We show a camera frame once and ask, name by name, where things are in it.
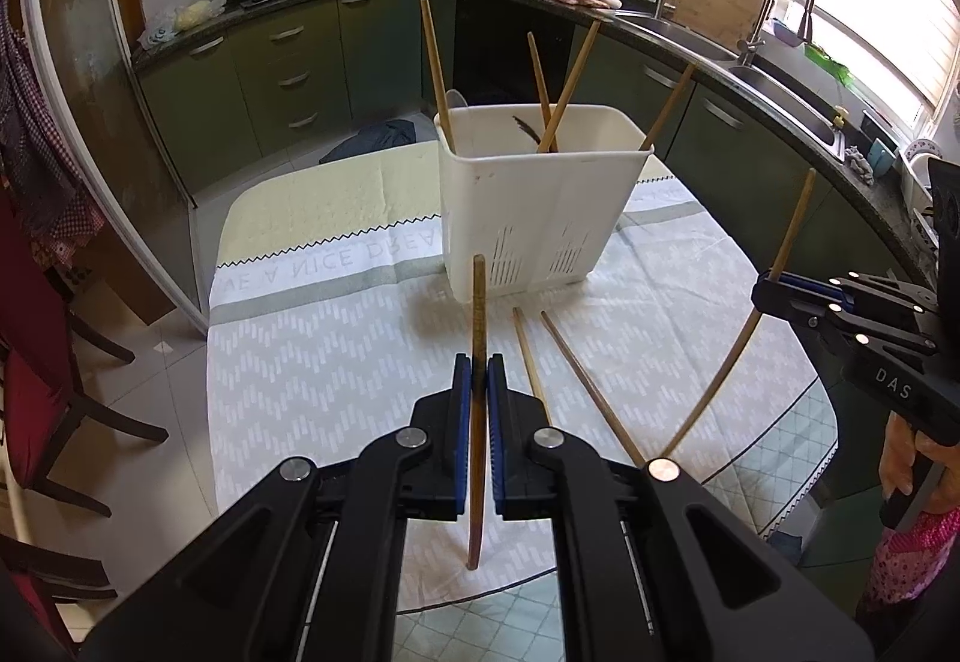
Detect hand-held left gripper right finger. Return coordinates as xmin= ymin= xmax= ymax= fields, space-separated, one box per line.
xmin=486 ymin=353 xmax=875 ymax=662

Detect red cushioned wooden chair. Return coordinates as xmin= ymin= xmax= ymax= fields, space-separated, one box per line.
xmin=0 ymin=182 xmax=170 ymax=520
xmin=0 ymin=533 xmax=119 ymax=659

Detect green plastic basket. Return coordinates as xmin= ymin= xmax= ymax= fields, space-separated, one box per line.
xmin=804 ymin=43 xmax=856 ymax=86

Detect dish rack with plates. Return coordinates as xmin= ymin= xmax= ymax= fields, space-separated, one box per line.
xmin=904 ymin=137 xmax=946 ymax=251

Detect steel double sink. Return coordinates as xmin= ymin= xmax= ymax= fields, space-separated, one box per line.
xmin=615 ymin=10 xmax=848 ymax=161

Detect person's right hand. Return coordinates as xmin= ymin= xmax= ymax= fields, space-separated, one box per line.
xmin=881 ymin=416 xmax=960 ymax=520

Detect checkered apron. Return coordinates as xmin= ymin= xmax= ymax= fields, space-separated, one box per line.
xmin=0 ymin=10 xmax=106 ymax=269

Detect grey white rag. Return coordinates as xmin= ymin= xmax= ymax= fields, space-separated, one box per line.
xmin=139 ymin=13 xmax=177 ymax=49

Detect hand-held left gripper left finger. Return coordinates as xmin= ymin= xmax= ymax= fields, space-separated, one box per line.
xmin=79 ymin=353 xmax=473 ymax=662

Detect glass sliding door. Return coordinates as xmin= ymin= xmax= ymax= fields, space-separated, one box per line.
xmin=19 ymin=0 xmax=211 ymax=337

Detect wooden cutting board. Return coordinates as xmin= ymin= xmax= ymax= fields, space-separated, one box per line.
xmin=664 ymin=0 xmax=766 ymax=52

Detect tall steel faucet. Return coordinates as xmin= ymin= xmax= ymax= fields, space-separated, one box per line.
xmin=735 ymin=0 xmax=816 ymax=67

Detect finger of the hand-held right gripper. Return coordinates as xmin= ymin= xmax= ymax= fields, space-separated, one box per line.
xmin=752 ymin=270 xmax=940 ymax=365
xmin=780 ymin=270 xmax=940 ymax=320

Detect grey scrub cloth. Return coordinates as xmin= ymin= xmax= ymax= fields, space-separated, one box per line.
xmin=844 ymin=145 xmax=875 ymax=187

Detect pale patterned tablecloth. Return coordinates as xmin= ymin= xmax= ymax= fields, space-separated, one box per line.
xmin=206 ymin=141 xmax=837 ymax=662

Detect white plastic utensil holder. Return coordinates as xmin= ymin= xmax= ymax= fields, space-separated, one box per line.
xmin=433 ymin=103 xmax=655 ymax=305

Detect person's right forearm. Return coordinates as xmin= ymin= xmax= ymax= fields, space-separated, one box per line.
xmin=855 ymin=504 xmax=960 ymax=629

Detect dark blue cloth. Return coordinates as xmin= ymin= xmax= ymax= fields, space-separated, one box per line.
xmin=321 ymin=118 xmax=418 ymax=166

